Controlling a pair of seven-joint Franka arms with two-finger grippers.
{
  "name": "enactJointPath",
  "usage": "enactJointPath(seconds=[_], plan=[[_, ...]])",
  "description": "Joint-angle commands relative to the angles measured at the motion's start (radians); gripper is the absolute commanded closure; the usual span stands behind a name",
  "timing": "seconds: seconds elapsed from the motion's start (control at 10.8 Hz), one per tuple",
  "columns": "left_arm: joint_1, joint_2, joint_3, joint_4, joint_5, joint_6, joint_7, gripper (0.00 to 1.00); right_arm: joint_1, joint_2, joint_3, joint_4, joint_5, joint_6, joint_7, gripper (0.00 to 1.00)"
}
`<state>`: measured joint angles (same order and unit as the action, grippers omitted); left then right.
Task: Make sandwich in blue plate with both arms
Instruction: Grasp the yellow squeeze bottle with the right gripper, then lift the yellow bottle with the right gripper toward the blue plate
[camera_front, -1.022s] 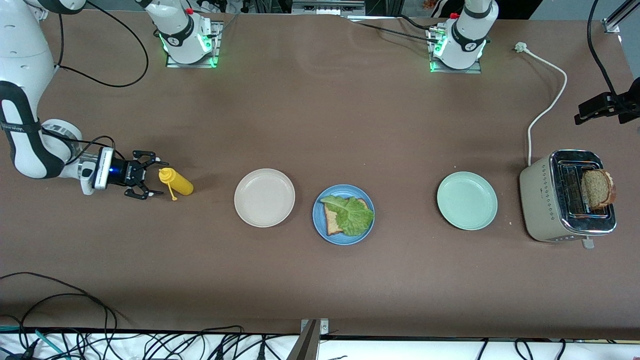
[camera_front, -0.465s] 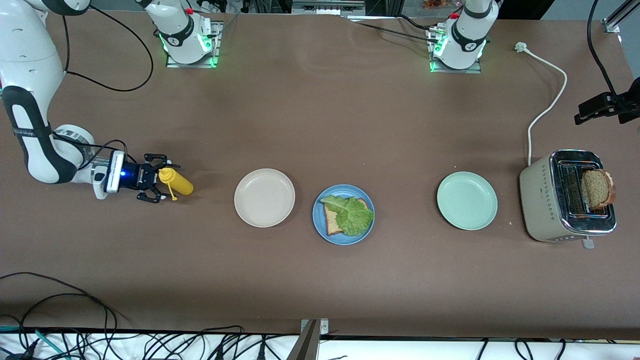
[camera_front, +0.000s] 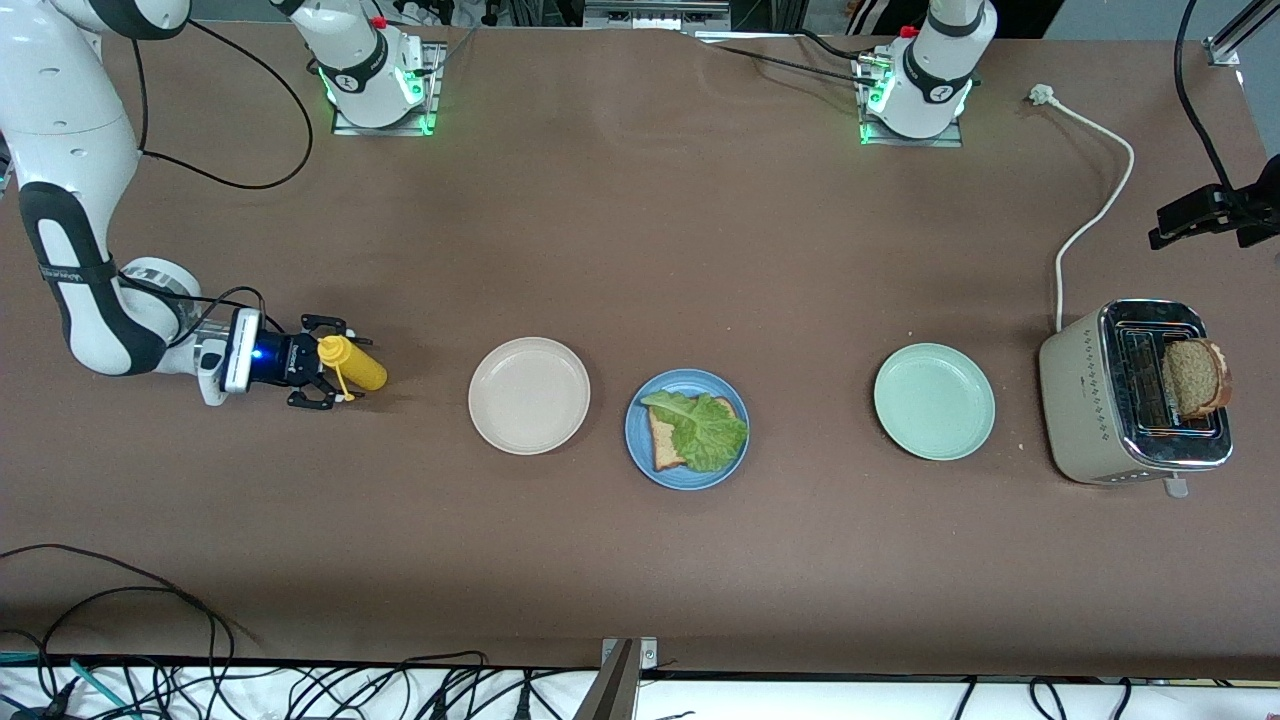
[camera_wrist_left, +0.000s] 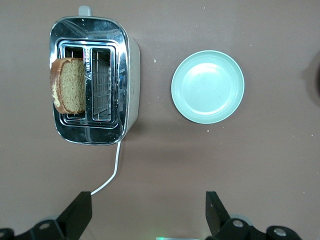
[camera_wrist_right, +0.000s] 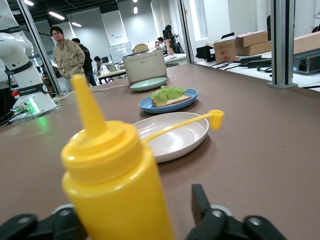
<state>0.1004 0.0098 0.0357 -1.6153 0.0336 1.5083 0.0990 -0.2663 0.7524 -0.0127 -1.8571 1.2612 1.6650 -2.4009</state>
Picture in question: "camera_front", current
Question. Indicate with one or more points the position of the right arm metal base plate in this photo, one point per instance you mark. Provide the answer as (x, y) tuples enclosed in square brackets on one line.
[(385, 130)]

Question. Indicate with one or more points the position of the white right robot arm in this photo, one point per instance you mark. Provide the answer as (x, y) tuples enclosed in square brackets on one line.
[(60, 100)]

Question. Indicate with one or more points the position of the green lettuce leaf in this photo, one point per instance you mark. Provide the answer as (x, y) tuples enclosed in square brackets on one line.
[(710, 435)]

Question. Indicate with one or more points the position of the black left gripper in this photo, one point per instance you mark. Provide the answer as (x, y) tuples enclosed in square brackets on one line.
[(1262, 201)]

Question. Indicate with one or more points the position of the yellow squeeze sauce bottle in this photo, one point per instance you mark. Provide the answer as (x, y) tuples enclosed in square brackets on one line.
[(362, 370)]

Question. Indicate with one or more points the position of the metal frame beam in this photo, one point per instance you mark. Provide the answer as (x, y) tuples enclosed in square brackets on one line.
[(650, 15)]

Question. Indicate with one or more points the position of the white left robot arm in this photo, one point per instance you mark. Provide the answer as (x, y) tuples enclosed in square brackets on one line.
[(930, 70)]

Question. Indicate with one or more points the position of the beige round plate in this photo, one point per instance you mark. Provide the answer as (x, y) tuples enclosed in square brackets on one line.
[(530, 396)]

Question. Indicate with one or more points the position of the pale green round plate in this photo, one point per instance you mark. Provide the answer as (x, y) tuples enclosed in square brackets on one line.
[(934, 402)]

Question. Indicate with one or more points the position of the blue round plate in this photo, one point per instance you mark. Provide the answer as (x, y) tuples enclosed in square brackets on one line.
[(635, 435)]

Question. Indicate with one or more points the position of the beige chrome toaster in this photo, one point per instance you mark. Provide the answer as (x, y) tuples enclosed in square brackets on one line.
[(1075, 400)]

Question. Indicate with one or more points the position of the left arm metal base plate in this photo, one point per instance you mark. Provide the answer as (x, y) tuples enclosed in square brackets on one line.
[(910, 143)]

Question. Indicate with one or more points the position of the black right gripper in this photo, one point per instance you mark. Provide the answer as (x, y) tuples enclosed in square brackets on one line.
[(283, 361)]

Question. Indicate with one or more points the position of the aluminium frame profile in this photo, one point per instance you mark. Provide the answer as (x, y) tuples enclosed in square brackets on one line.
[(1225, 45)]

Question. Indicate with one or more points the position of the metal table edge bracket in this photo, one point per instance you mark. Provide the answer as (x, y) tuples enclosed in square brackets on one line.
[(620, 690)]

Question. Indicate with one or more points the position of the brown bread slice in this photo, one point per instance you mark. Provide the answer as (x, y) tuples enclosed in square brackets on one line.
[(665, 450), (1190, 380)]

